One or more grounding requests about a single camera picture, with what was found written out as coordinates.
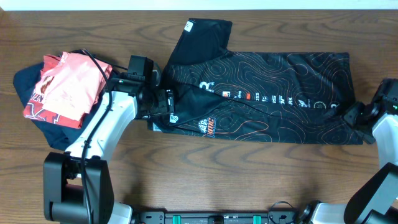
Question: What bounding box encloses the black printed cycling jersey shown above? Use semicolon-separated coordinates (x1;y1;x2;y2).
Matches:
149;18;363;145

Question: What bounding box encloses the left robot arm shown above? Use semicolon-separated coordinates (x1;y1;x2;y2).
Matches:
43;70;174;223

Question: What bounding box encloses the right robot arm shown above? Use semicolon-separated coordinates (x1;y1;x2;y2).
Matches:
296;78;397;224

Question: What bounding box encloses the navy blue folded garment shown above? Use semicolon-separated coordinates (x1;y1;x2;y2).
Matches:
13;50;120;151

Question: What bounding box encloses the red printed folded shirt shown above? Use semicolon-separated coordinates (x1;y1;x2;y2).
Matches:
22;54;113;129

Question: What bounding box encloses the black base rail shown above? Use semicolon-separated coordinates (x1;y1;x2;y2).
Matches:
131;209;298;224

